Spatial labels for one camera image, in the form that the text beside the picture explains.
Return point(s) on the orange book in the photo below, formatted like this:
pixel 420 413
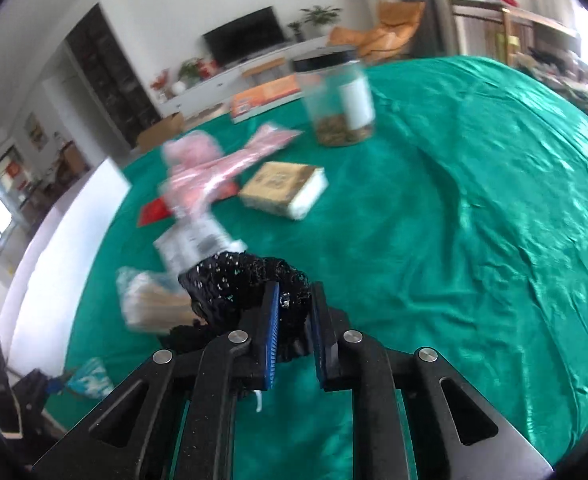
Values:
pixel 257 100

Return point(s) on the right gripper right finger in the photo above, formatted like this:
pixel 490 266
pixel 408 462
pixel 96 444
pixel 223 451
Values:
pixel 413 414

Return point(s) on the pink plastic bag roll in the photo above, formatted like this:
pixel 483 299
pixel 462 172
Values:
pixel 189 192

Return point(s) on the white tv cabinet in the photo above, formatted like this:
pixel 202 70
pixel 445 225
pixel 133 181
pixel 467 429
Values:
pixel 221 87

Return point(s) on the red flower arrangement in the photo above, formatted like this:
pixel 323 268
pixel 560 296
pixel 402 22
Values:
pixel 161 86

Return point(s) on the clear wrapped tissue pack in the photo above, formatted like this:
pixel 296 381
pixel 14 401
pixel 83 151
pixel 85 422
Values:
pixel 154 302

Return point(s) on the wooden bench stool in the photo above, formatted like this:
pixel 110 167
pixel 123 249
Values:
pixel 265 72

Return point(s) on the black mesh bath pouf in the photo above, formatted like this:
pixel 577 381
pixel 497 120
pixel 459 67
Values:
pixel 222 287

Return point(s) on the orange lounge chair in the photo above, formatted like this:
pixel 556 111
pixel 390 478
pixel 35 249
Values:
pixel 398 22

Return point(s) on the cardboard box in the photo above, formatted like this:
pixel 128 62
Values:
pixel 164 130

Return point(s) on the yellow tissue pack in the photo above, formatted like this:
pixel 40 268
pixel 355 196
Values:
pixel 285 189

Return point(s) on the wooden side furniture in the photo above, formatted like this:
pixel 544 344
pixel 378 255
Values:
pixel 494 29

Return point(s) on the red foil packet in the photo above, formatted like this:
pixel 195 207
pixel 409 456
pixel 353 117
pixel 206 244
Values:
pixel 158 210

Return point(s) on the dark wooden shelf unit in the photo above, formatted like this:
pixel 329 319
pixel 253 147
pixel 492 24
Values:
pixel 110 76

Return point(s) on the white foam board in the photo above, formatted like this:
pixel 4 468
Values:
pixel 38 313

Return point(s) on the black television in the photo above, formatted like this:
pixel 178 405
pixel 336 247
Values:
pixel 241 38

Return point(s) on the potted green plant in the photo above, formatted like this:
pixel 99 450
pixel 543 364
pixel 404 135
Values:
pixel 321 18

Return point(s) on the clear jar black lid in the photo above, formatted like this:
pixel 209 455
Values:
pixel 336 94

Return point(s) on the white printed snack bag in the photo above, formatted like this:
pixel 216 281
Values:
pixel 188 242

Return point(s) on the pink mesh bath pouf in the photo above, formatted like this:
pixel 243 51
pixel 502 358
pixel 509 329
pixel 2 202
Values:
pixel 194 149

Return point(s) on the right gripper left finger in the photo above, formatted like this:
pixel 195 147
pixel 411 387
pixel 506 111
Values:
pixel 174 415

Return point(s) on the green satin tablecloth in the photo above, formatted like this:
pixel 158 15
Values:
pixel 461 224

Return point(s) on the small potted plant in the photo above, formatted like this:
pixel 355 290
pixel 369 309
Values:
pixel 297 30

